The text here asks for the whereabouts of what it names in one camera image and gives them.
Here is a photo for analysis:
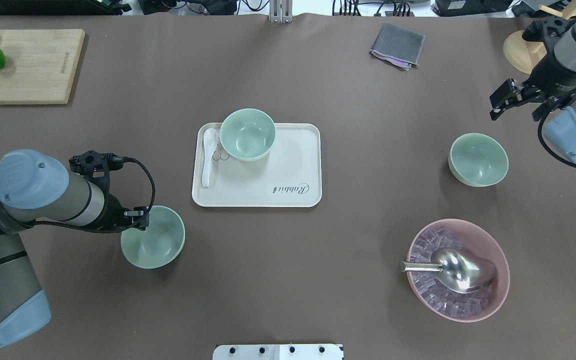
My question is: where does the metal ice scoop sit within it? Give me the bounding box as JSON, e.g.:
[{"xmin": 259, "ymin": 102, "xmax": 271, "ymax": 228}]
[{"xmin": 398, "ymin": 247, "xmax": 497, "ymax": 294}]

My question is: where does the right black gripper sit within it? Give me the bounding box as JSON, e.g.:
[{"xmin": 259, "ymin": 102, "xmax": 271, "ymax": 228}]
[{"xmin": 489, "ymin": 79, "xmax": 569, "ymax": 122}]

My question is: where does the bamboo cutting board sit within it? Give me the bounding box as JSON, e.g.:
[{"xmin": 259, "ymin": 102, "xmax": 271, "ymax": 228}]
[{"xmin": 0, "ymin": 29, "xmax": 86, "ymax": 105}]

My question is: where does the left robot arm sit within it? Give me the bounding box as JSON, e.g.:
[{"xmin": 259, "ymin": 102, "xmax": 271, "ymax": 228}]
[{"xmin": 0, "ymin": 149, "xmax": 153, "ymax": 348}]

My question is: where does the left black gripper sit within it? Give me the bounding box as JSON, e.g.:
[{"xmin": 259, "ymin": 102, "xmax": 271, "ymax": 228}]
[{"xmin": 69, "ymin": 150, "xmax": 124, "ymax": 177}]

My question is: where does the cream serving tray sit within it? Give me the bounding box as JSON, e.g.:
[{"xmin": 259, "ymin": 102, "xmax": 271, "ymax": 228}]
[{"xmin": 191, "ymin": 122, "xmax": 323, "ymax": 208}]

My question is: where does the green bowl on tray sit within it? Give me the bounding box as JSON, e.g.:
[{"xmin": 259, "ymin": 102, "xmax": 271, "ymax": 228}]
[{"xmin": 219, "ymin": 108, "xmax": 277, "ymax": 162}]

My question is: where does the white ceramic spoon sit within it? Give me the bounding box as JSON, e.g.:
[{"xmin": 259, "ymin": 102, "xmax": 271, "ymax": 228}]
[{"xmin": 201, "ymin": 128, "xmax": 218, "ymax": 188}]

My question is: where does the pink bowl with ice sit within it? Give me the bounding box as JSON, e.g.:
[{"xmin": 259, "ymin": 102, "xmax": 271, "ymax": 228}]
[{"xmin": 406, "ymin": 218, "xmax": 511, "ymax": 323}]

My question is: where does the black braided cable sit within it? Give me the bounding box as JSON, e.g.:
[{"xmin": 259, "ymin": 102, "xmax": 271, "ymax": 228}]
[{"xmin": 38, "ymin": 156, "xmax": 156, "ymax": 235}]

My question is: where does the wooden cup tree stand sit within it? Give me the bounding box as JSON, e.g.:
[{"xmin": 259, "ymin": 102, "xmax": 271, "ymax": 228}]
[{"xmin": 502, "ymin": 0, "xmax": 576, "ymax": 75}]

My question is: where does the green bowl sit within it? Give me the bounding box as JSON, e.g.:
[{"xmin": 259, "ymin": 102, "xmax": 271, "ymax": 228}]
[
  {"xmin": 119, "ymin": 205, "xmax": 186, "ymax": 270},
  {"xmin": 448, "ymin": 133, "xmax": 509, "ymax": 188},
  {"xmin": 219, "ymin": 108, "xmax": 277, "ymax": 162}
]

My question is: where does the grey folded cloth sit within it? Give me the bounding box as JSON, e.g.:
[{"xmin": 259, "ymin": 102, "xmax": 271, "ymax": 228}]
[{"xmin": 369, "ymin": 23, "xmax": 426, "ymax": 71}]

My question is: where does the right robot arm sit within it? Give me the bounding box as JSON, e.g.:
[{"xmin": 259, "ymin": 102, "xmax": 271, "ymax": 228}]
[{"xmin": 489, "ymin": 19, "xmax": 576, "ymax": 168}]

